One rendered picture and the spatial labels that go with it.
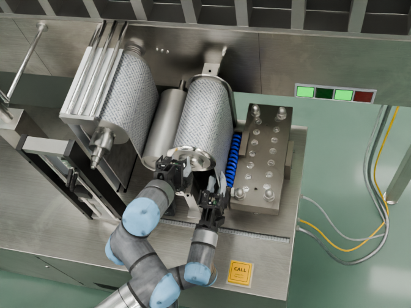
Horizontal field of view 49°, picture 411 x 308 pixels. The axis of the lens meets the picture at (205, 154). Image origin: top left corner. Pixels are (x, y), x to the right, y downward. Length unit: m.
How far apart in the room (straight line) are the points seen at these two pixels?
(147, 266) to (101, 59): 0.62
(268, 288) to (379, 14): 0.89
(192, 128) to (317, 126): 1.62
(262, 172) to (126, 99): 0.53
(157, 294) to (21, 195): 1.02
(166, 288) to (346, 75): 0.84
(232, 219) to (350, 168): 1.25
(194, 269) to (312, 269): 1.26
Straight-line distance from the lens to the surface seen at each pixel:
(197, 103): 1.36
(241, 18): 1.32
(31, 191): 1.90
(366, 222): 2.61
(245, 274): 1.54
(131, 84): 1.36
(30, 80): 1.94
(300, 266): 2.50
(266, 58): 1.42
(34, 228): 1.83
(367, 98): 1.53
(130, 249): 1.06
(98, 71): 1.34
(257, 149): 1.58
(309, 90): 1.52
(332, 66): 1.42
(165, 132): 1.42
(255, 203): 1.50
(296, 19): 1.30
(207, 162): 1.33
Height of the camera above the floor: 2.42
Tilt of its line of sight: 60 degrees down
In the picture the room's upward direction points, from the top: 16 degrees counter-clockwise
